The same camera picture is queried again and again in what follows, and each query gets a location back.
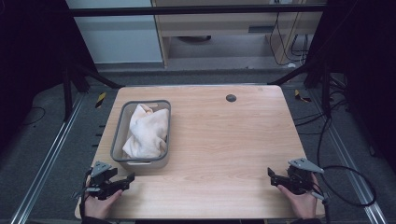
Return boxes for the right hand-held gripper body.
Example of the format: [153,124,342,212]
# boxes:
[285,157,326,197]

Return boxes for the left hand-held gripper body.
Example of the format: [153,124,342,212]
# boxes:
[83,161,126,201]

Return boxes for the person's left hand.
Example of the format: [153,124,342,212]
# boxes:
[82,175,124,220]

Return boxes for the person's right hand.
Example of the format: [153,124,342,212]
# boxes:
[276,173,319,220]

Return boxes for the grey plastic basket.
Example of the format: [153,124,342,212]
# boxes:
[109,99,172,171]

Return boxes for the white towel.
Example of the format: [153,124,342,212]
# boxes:
[121,103,170,160]

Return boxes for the yellow black tape marker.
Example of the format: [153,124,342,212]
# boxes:
[94,91,107,109]
[293,89,313,104]

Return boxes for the black metal stand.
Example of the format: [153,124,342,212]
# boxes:
[266,57,333,119]
[61,61,126,123]

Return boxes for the black curtain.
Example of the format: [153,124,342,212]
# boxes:
[304,0,396,175]
[0,0,97,157]

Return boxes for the white cabinet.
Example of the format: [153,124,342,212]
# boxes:
[64,0,164,65]

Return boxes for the light wooden desk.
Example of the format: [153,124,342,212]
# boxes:
[150,0,329,68]

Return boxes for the black horizontal bar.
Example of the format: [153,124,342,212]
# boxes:
[68,4,327,19]

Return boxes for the aluminium floor rail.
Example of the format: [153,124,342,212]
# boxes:
[8,92,87,224]
[307,89,389,224]

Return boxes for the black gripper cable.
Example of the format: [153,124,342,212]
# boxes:
[311,115,378,224]

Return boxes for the black floor cables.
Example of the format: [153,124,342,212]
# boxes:
[293,73,352,136]

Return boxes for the thin black floor cable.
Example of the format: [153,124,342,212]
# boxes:
[21,105,47,127]

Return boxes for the black hanging cables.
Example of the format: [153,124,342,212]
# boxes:
[268,11,310,68]

